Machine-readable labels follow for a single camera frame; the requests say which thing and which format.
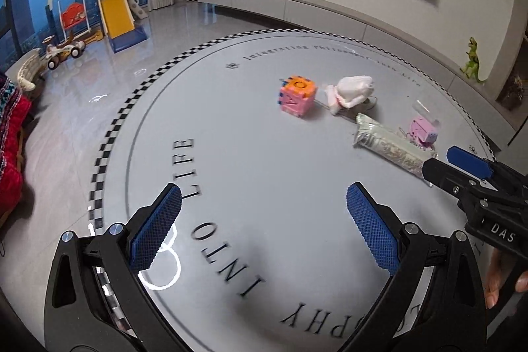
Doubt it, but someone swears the person's right hand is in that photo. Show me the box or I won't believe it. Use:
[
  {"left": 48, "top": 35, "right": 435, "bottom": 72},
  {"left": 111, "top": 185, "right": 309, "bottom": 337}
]
[{"left": 484, "top": 248, "right": 528, "bottom": 310}]

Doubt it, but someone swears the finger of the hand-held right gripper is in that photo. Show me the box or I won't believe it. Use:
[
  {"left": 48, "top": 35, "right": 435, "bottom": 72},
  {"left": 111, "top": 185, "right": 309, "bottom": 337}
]
[
  {"left": 421, "top": 156, "right": 481, "bottom": 195},
  {"left": 447, "top": 146, "right": 528, "bottom": 193}
]

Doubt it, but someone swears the red patterned blanket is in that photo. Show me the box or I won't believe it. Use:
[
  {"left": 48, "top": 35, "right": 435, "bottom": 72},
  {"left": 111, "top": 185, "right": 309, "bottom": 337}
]
[{"left": 0, "top": 74, "right": 34, "bottom": 230}]

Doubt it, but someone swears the brown dried plant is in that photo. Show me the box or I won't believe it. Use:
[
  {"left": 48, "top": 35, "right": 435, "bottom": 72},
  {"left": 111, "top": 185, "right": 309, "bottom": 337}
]
[{"left": 497, "top": 72, "right": 528, "bottom": 114}]

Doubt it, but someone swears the yellow children's slide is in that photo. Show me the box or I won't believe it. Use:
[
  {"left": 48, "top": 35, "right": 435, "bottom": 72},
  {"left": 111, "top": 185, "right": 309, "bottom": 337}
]
[{"left": 96, "top": 0, "right": 150, "bottom": 54}]

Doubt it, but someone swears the green dinosaur toy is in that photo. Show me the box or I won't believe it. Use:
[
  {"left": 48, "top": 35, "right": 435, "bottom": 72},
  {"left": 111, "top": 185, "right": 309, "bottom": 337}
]
[{"left": 460, "top": 38, "right": 488, "bottom": 85}]

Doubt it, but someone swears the children's swing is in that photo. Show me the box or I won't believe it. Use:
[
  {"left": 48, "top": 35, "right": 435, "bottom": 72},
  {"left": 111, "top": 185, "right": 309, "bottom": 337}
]
[{"left": 45, "top": 0, "right": 105, "bottom": 44}]

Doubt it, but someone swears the pink and blue block toy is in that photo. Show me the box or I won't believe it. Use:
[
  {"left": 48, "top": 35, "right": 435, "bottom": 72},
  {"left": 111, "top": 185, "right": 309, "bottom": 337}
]
[{"left": 408, "top": 116, "right": 439, "bottom": 149}]

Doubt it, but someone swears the white toy bench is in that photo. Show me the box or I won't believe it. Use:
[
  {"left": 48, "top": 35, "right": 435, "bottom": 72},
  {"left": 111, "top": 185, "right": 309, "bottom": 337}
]
[{"left": 16, "top": 49, "right": 44, "bottom": 91}]

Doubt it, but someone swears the ride-on toy car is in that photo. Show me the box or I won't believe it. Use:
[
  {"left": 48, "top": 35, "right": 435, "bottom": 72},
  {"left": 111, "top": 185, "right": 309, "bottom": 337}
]
[{"left": 41, "top": 34, "right": 86, "bottom": 71}]

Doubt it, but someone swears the white low cabinet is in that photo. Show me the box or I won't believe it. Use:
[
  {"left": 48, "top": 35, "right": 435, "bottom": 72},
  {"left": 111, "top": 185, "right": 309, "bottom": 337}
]
[{"left": 197, "top": 0, "right": 528, "bottom": 149}]

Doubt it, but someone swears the pink and orange cube toy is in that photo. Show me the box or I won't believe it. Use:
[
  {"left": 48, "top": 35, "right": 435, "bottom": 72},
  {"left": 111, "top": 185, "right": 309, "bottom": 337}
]
[{"left": 278, "top": 75, "right": 318, "bottom": 118}]

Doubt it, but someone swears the silver snack wrapper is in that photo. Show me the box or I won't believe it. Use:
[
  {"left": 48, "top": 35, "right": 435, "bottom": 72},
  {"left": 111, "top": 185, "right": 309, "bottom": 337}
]
[{"left": 352, "top": 113, "right": 439, "bottom": 174}]

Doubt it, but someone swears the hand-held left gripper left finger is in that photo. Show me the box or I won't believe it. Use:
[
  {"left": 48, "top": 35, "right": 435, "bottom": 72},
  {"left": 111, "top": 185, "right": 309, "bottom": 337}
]
[{"left": 43, "top": 183, "right": 183, "bottom": 352}]

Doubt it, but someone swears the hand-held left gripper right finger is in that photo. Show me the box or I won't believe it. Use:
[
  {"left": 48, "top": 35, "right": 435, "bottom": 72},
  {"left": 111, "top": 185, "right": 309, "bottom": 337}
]
[{"left": 346, "top": 182, "right": 488, "bottom": 352}]

